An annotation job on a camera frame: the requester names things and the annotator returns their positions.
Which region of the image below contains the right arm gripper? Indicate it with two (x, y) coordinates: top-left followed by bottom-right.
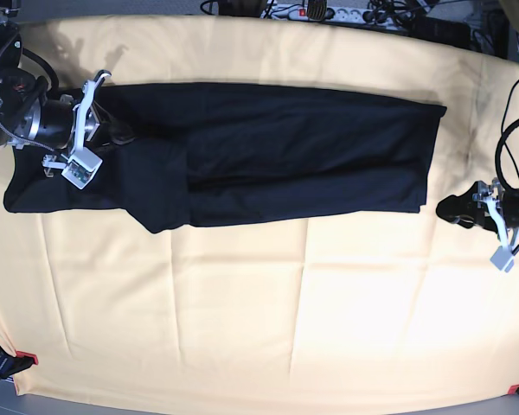
(34, 71), (136, 178)

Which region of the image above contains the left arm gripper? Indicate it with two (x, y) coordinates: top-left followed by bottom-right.
(472, 180), (519, 255)

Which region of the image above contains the dark navy T-shirt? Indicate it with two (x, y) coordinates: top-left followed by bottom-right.
(3, 83), (446, 233)

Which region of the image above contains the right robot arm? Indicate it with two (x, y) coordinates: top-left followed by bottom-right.
(0, 1), (135, 188)

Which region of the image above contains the yellow table cloth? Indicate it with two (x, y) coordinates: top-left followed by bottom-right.
(0, 16), (519, 414)

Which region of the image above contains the red black clamp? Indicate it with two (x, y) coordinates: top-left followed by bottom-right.
(0, 346), (39, 380)

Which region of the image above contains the white power strip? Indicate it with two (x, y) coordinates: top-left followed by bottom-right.
(261, 1), (415, 29)

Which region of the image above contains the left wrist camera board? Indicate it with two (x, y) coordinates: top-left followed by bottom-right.
(490, 246), (515, 272)

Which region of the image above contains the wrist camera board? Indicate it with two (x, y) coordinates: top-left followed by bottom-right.
(490, 246), (515, 272)
(61, 147), (102, 190)

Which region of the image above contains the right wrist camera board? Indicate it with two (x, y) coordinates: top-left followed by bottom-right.
(61, 147), (102, 190)

